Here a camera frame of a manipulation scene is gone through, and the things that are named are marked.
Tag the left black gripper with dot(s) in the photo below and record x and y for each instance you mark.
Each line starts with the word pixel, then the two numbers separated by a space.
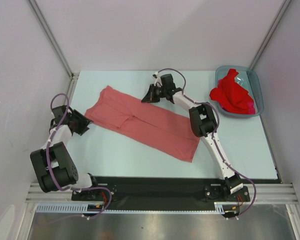
pixel 84 121

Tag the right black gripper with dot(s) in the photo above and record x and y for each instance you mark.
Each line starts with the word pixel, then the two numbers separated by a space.
pixel 151 97

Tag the salmon pink t shirt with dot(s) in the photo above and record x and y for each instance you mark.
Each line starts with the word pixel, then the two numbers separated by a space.
pixel 148 124

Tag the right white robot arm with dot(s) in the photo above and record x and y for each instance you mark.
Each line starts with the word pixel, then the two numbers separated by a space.
pixel 204 124

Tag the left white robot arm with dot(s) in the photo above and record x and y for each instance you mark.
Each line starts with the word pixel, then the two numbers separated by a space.
pixel 52 163

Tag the bright red t shirt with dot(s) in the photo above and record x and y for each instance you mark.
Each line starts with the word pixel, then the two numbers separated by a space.
pixel 230 95

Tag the clear blue plastic bin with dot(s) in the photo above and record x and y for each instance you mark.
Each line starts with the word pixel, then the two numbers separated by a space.
pixel 247 79

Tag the magenta pink garment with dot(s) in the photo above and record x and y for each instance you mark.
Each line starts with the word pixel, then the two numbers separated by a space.
pixel 251 108

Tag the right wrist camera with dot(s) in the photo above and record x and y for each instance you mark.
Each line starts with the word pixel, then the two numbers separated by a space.
pixel 157 78

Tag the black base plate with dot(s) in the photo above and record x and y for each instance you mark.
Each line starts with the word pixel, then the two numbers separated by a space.
pixel 174 203

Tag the left aluminium corner post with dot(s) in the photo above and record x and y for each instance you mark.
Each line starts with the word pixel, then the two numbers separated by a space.
pixel 44 25

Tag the aluminium corner post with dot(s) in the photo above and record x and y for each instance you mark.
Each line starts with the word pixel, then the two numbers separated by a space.
pixel 284 8
pixel 44 25

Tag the grey slotted cable duct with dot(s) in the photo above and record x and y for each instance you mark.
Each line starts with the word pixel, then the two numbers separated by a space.
pixel 92 209

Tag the right aluminium corner post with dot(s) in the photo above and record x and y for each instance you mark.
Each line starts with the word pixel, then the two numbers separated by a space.
pixel 284 8

